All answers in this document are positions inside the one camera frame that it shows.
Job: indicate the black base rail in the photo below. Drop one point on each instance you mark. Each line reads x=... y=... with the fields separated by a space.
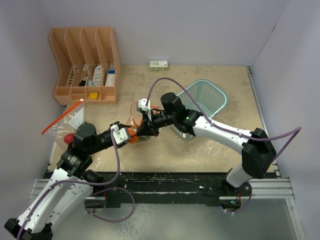
x=204 y=188

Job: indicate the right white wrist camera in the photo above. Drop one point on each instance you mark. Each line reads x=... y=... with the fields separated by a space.
x=143 y=106

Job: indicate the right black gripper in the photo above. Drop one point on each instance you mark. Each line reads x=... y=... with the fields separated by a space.
x=145 y=129

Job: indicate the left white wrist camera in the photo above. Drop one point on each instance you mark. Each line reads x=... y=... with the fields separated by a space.
x=120 y=134

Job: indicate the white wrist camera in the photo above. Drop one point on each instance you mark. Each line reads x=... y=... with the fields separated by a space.
x=143 y=106
x=120 y=134

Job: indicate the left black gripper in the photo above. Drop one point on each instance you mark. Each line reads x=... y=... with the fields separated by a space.
x=120 y=125

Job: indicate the clear orange-zip bag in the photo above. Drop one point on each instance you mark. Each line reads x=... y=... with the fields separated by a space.
x=67 y=123

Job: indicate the blue plastic basket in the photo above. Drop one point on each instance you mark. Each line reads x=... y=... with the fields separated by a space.
x=208 y=96

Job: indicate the yellow sponge block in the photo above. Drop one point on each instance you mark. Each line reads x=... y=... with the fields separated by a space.
x=94 y=96

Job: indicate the white blue bottle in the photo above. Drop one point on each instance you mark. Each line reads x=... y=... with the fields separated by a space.
x=111 y=76

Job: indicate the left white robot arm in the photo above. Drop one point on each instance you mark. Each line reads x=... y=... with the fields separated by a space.
x=71 y=170

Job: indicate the small green white box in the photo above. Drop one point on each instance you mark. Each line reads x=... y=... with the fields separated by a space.
x=158 y=65

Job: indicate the white pack in organizer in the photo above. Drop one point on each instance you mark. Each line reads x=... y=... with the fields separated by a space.
x=97 y=76

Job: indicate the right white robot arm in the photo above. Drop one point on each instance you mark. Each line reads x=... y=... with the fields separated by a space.
x=257 y=154

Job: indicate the orange file organizer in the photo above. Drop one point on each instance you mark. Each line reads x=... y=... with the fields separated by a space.
x=78 y=50

